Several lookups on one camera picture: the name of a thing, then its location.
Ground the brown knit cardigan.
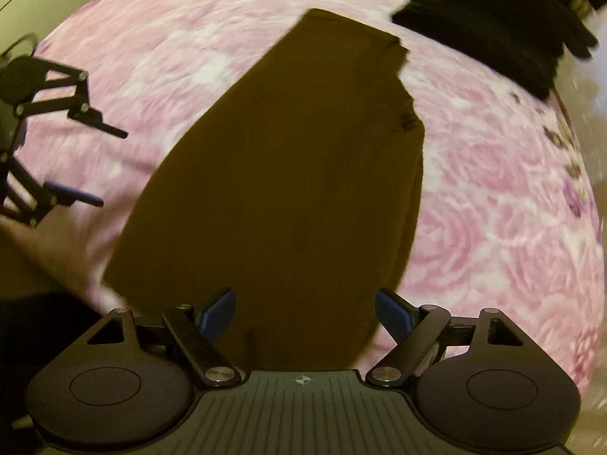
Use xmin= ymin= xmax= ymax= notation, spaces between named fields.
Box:
xmin=104 ymin=9 xmax=425 ymax=371

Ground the stack of dark folded clothes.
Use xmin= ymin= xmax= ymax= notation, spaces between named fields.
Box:
xmin=391 ymin=0 xmax=606 ymax=100

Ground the pink floral bedspread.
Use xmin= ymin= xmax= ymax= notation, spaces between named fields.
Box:
xmin=2 ymin=0 xmax=605 ymax=390

